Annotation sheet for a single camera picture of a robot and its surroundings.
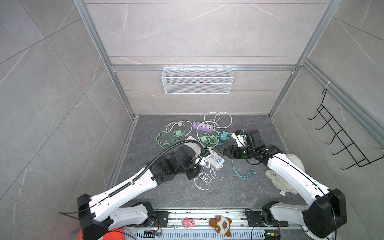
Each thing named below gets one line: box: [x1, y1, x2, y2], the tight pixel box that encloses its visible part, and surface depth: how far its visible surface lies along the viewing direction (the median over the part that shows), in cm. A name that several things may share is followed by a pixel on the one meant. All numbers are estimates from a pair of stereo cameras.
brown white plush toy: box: [208, 215, 232, 237], surface depth 71 cm
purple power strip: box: [192, 121, 214, 133], surface depth 112 cm
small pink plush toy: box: [181, 217, 196, 229], surface depth 72 cm
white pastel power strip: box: [183, 136, 225, 170], surface depth 93 cm
